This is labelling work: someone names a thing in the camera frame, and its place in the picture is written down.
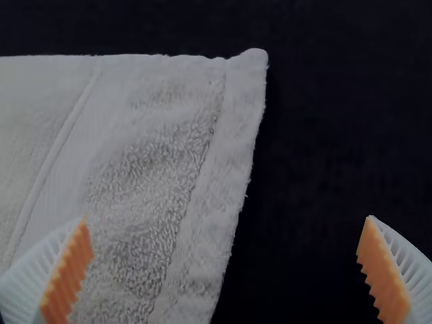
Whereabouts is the black mat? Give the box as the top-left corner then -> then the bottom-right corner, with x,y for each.
0,0 -> 432,324

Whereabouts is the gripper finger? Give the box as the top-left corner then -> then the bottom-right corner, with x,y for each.
356,215 -> 432,324
0,215 -> 95,324

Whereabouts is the pale towel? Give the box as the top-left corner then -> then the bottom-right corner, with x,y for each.
0,48 -> 270,324

